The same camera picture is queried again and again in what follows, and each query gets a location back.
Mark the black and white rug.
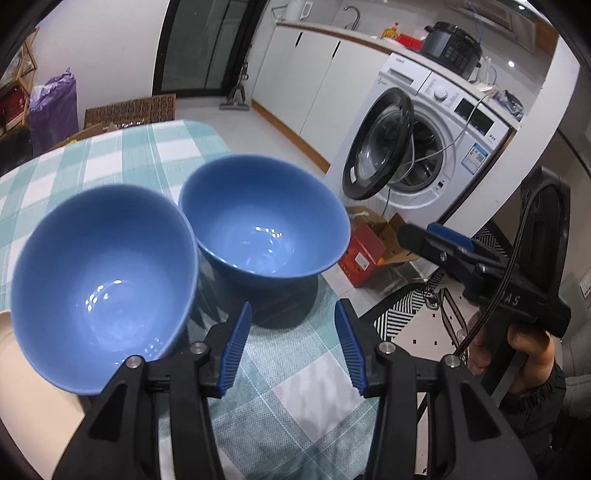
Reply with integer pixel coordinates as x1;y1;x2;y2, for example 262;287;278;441
374;226;527;352

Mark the medium blue bowl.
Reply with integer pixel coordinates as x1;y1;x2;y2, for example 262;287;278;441
10;183;200;397

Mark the patterned cardboard box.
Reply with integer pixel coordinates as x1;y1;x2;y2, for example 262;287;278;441
84;93;177;134

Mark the open cardboard box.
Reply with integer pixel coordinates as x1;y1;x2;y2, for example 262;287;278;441
339;205;430;289

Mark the person's right hand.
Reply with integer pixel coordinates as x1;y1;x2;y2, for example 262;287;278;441
466;311;561;395

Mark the dark cloth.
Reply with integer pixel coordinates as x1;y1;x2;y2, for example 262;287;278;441
492;90;525;123

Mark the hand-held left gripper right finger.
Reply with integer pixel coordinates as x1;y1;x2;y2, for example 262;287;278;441
334;298;539;480

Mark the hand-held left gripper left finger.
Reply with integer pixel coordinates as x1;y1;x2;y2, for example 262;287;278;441
52;301;253;480

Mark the purple plastic bag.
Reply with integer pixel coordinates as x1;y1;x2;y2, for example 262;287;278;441
28;69;78;155

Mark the person's right forearm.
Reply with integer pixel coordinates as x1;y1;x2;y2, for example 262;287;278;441
499;364;573;462

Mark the black pressure cooker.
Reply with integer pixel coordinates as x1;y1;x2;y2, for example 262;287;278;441
422;21;483;79

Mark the white washing machine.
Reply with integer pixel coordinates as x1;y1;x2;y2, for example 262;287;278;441
323;52;518;224

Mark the large cream plate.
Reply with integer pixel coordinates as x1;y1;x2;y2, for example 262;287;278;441
0;310;93;462

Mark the stick vacuum cleaner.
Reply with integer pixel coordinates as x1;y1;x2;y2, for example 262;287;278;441
219;62;252;112

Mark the white lower cabinet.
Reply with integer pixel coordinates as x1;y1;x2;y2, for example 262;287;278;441
252;21;398;139

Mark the red carton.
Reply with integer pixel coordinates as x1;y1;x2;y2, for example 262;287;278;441
342;224;386;287

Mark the teal checked tablecloth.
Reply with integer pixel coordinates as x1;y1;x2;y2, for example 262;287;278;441
0;120;384;480

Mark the small blue bowl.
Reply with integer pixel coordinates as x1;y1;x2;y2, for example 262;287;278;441
178;154;352;291

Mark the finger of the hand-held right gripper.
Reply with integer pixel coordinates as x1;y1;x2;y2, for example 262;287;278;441
427;223;505;267
398;224;486;283

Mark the white electric kettle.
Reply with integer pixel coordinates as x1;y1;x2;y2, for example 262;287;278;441
281;0;311;21

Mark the black glass door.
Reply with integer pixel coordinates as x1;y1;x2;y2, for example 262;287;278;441
152;0;271;97

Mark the range hood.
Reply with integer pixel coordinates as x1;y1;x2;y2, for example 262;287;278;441
455;0;559;51

